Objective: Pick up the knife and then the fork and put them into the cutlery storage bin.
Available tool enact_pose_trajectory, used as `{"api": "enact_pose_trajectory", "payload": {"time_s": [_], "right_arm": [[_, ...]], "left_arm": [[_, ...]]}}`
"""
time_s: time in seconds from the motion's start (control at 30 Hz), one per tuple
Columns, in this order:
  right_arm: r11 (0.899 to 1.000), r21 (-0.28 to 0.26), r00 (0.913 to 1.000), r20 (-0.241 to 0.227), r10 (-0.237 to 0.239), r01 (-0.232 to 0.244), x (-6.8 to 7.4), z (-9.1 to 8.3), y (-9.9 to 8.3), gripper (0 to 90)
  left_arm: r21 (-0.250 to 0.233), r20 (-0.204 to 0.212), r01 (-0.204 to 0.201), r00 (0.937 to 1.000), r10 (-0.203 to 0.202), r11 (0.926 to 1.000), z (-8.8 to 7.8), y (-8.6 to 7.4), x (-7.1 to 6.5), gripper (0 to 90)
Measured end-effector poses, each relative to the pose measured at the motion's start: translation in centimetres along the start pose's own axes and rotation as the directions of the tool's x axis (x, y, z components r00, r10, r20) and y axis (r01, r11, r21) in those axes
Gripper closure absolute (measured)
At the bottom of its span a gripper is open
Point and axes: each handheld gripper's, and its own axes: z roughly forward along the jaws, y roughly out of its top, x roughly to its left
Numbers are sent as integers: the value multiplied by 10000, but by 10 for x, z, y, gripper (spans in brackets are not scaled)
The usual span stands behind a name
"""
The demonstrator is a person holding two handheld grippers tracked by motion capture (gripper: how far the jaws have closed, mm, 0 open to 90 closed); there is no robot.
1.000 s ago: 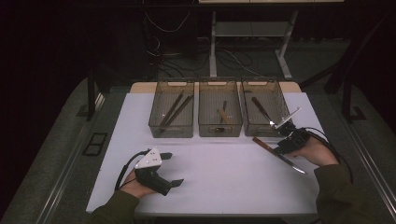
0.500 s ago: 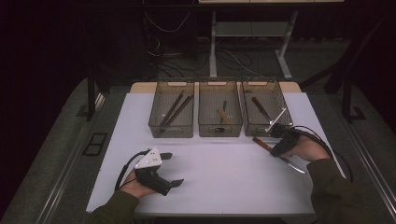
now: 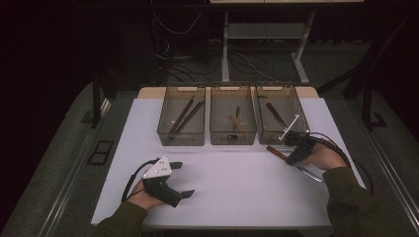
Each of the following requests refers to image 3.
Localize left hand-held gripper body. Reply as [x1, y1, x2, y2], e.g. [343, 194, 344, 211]
[140, 155, 184, 208]

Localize person's left hand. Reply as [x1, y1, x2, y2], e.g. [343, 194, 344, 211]
[126, 181, 166, 211]

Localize grey metal desk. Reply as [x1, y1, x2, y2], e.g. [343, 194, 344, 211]
[209, 0, 365, 86]

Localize person's right hand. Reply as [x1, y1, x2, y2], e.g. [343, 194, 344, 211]
[300, 138, 349, 172]

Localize brown wooden chopsticks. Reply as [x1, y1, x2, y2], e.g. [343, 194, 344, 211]
[173, 100, 206, 136]

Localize right hand-held gripper cable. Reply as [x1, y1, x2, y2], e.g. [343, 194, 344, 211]
[305, 131, 376, 196]

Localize metal floor rail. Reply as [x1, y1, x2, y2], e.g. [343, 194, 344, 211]
[36, 97, 113, 237]
[364, 126, 419, 225]

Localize black-handled metal spoon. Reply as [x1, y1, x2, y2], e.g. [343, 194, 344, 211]
[229, 106, 242, 141]

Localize brown transparent plastic bin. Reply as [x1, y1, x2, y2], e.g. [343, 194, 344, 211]
[156, 83, 207, 147]
[255, 82, 311, 146]
[209, 82, 258, 146]

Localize black metal stand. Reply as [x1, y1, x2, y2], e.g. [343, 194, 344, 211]
[91, 70, 113, 129]
[342, 13, 418, 131]

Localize tangle of floor cables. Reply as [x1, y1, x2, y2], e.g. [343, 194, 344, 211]
[151, 11, 281, 83]

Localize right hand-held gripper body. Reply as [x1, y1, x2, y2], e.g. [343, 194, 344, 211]
[279, 114, 316, 159]

